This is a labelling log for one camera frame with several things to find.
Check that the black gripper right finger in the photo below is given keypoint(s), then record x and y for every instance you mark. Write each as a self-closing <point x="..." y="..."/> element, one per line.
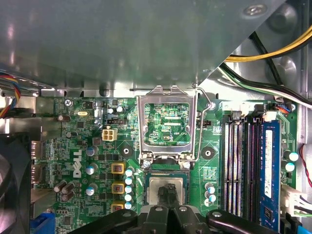
<point x="181" y="219"/>

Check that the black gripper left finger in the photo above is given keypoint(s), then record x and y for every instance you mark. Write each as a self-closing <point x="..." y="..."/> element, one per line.
<point x="156" y="219"/>

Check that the silver CPU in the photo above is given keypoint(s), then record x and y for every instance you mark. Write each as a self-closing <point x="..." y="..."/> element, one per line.
<point x="154" y="192"/>

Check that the CPU socket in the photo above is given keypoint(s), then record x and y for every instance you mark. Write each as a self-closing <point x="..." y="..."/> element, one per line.
<point x="146" y="195"/>

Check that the black RAM slot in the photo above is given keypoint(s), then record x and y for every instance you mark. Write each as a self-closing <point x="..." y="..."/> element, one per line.
<point x="252" y="165"/>
<point x="238" y="165"/>
<point x="228" y="165"/>

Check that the metal locking lever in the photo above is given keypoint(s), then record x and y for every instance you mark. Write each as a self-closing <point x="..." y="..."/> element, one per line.
<point x="200" y="139"/>

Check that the green motherboard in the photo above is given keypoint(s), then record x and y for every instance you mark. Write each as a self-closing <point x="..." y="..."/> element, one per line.
<point x="209" y="139"/>

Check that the white four pin connector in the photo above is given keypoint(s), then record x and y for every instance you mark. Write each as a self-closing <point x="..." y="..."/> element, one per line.
<point x="109" y="135"/>

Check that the metal socket cover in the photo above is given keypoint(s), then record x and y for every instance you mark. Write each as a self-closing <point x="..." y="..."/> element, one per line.
<point x="141" y="114"/>

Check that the blue RAM stick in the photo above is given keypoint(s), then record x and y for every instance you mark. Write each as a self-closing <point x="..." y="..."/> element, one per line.
<point x="276" y="170"/>

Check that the white plug connector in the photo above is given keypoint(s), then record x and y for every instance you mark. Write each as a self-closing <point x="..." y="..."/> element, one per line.
<point x="290" y="200"/>

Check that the blue board connector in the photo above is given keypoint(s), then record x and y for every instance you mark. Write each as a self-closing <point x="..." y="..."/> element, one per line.
<point x="42" y="224"/>

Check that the black case fan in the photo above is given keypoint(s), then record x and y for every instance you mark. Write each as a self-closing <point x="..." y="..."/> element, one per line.
<point x="12" y="185"/>

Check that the grey power supply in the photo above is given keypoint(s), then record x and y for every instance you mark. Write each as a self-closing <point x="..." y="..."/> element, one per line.
<point x="122" y="44"/>

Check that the black PC case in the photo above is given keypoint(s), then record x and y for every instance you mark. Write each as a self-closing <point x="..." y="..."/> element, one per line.
<point x="285" y="17"/>

